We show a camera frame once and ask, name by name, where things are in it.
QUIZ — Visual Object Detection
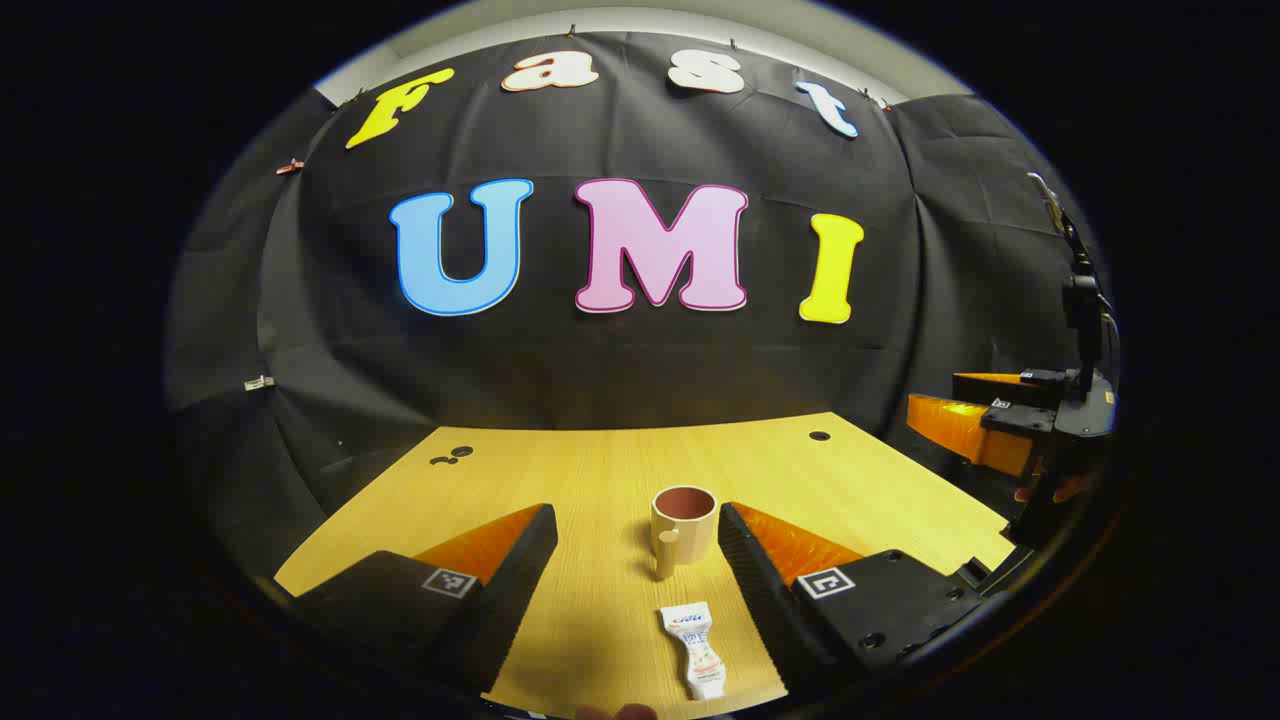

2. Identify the black backdrop cloth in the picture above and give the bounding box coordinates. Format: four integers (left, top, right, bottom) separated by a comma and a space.
165, 28, 1111, 601

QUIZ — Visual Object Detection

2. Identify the beige cup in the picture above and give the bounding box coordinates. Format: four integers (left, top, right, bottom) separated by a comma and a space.
650, 485, 719, 582

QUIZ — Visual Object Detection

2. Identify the white toothpaste tube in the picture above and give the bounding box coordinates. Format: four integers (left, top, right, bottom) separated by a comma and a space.
658, 601, 728, 701

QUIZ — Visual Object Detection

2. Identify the wooden desktop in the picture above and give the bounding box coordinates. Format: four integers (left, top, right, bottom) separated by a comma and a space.
273, 410, 1016, 720

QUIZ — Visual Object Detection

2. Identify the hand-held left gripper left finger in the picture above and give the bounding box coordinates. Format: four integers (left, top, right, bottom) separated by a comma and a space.
275, 503, 559, 695

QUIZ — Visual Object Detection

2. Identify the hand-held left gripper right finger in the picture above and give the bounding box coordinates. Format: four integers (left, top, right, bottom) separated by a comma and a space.
718, 501, 989, 699

